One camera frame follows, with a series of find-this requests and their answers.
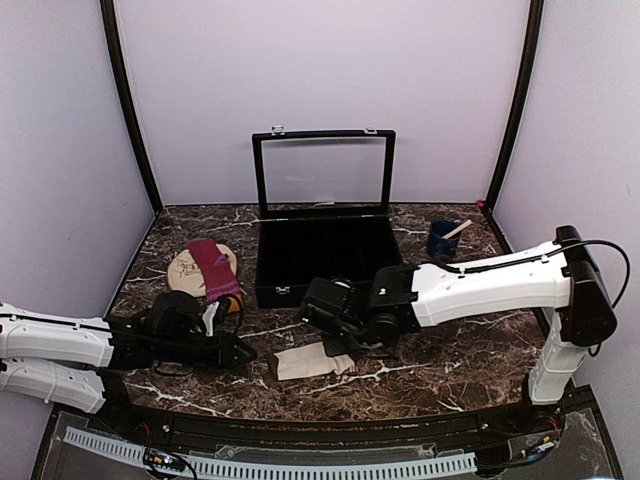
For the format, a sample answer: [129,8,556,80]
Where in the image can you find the white slotted cable duct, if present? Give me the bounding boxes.
[62,427,477,479]

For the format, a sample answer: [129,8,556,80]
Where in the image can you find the beige round embroidered coaster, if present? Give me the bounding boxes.
[167,244,237,297]

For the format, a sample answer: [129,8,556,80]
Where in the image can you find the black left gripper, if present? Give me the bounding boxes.
[156,330,258,373]

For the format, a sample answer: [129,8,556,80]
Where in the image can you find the left black frame post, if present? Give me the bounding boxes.
[99,0,164,216]

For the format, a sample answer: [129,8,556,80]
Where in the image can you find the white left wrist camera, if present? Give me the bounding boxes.
[202,302,220,337]

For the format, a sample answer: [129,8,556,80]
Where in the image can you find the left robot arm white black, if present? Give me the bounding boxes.
[1,291,257,436]

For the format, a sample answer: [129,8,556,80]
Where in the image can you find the black frame post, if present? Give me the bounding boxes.
[99,0,164,216]
[483,0,545,216]

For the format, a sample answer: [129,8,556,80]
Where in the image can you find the black display case with lid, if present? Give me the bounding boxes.
[252,128,402,309]

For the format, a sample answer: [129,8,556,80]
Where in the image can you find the dark blue mug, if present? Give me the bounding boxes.
[427,219,461,260]

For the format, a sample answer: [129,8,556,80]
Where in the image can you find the right black frame post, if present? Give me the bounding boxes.
[483,0,545,216]

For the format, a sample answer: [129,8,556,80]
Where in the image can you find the beige brown block sock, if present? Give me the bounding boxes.
[267,342,355,381]

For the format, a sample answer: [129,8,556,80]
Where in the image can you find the wooden stick in mug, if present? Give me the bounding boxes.
[443,220,473,240]

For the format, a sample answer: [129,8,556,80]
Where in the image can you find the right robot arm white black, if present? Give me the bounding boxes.
[295,225,618,434]

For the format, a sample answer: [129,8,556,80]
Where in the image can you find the maroon purple orange sock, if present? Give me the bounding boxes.
[187,238,243,313]

